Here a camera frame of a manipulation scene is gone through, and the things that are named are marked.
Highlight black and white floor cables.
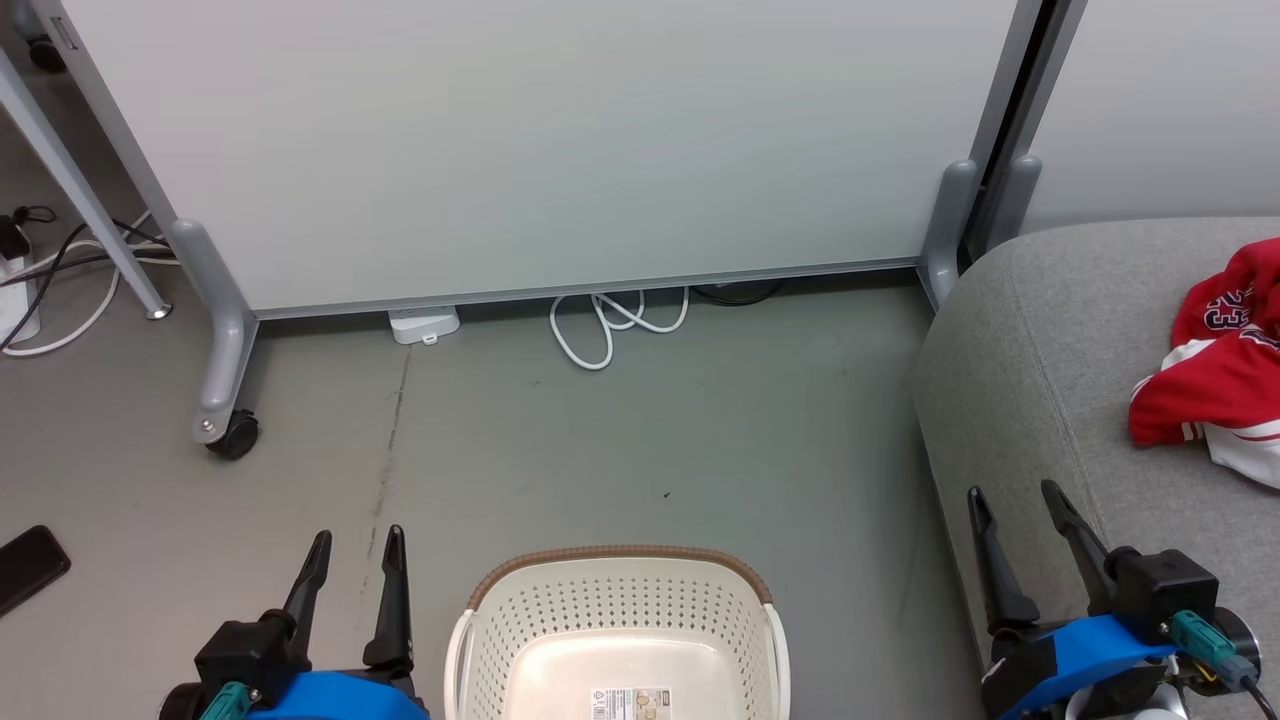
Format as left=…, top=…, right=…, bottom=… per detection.
left=0, top=210, right=186, bottom=358

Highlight narrow white room divider panel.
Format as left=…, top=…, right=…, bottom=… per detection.
left=965, top=0, right=1280, bottom=266

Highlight teal plug left camera cable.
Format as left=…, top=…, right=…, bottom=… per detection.
left=198, top=682, right=249, bottom=720

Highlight white coiled cable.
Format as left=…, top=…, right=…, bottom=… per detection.
left=550, top=287, right=691, bottom=371

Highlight black power plug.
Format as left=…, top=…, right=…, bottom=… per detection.
left=0, top=205, right=57, bottom=261

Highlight teal plug camera cable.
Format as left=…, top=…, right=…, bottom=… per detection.
left=1172, top=610, right=1280, bottom=720
left=198, top=682, right=249, bottom=720

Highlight white basket label sticker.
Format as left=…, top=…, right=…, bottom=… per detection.
left=590, top=687, right=673, bottom=720

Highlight grey table leg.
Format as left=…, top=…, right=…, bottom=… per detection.
left=0, top=45, right=173, bottom=321

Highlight thick black floor cable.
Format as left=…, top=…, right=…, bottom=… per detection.
left=690, top=282, right=786, bottom=307

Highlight white power strip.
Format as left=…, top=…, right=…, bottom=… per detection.
left=0, top=255, right=43, bottom=344

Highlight grey fabric sofa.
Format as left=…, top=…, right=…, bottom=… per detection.
left=912, top=215, right=1280, bottom=720

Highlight cream perforated laundry basket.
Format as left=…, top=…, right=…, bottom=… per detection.
left=443, top=545, right=791, bottom=720

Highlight small white power adapter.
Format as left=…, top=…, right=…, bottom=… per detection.
left=388, top=306, right=461, bottom=346

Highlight teal plug right camera cable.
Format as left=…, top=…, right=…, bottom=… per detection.
left=1172, top=610, right=1280, bottom=720

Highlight red and white garment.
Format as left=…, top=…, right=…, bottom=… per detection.
left=1128, top=237, right=1280, bottom=491

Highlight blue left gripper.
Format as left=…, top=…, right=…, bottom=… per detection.
left=245, top=525, right=431, bottom=720

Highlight wide white room divider panel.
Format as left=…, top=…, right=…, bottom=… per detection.
left=30, top=0, right=1046, bottom=446

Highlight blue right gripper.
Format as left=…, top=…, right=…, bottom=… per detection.
left=967, top=480, right=1183, bottom=720

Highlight black flat phone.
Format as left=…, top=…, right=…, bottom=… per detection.
left=0, top=525, right=73, bottom=618

